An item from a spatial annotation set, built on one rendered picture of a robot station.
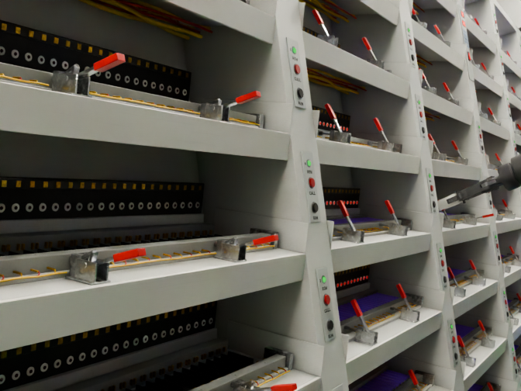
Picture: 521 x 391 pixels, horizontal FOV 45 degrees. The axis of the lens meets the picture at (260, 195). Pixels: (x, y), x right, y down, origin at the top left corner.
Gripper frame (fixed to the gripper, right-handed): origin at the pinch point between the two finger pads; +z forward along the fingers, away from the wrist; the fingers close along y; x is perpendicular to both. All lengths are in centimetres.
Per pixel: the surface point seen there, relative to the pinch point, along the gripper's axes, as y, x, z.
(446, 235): -10.2, -9.4, 1.6
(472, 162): 44.4, 14.1, -2.1
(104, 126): -137, 9, -3
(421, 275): -25.3, -17.5, 7.7
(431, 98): -5.4, 29.2, -8.5
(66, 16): -123, 35, 10
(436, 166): -10.6, 9.5, -3.3
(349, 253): -77, -9, 1
